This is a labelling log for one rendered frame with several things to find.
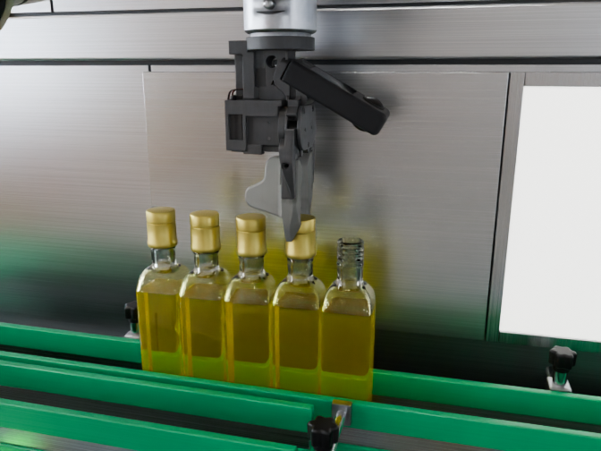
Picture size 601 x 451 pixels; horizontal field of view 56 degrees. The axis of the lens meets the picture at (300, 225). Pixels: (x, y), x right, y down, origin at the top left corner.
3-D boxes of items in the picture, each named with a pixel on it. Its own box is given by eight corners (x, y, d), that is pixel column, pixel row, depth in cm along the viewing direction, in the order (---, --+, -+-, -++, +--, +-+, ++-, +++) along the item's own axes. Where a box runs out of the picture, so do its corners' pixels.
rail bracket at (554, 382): (559, 426, 74) (572, 331, 70) (570, 460, 67) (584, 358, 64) (526, 421, 75) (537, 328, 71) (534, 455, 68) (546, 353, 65)
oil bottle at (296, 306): (326, 428, 73) (329, 270, 67) (317, 455, 68) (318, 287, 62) (284, 421, 74) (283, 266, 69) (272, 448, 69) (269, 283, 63)
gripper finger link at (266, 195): (249, 238, 63) (251, 155, 62) (300, 242, 62) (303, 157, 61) (239, 242, 60) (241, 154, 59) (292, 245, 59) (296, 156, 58)
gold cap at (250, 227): (270, 249, 67) (269, 213, 66) (261, 259, 64) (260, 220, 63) (241, 247, 68) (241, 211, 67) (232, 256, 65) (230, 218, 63)
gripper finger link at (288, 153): (286, 197, 62) (289, 116, 61) (302, 198, 62) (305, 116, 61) (274, 199, 58) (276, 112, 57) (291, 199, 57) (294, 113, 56)
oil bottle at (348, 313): (371, 435, 71) (377, 274, 66) (366, 463, 66) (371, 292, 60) (326, 429, 73) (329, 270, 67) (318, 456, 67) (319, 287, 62)
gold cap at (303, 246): (318, 251, 66) (319, 214, 65) (311, 260, 62) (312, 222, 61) (289, 249, 67) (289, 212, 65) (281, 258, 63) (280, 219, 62)
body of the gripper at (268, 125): (249, 148, 67) (246, 40, 64) (320, 150, 65) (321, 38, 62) (224, 157, 60) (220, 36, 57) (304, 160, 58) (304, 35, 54)
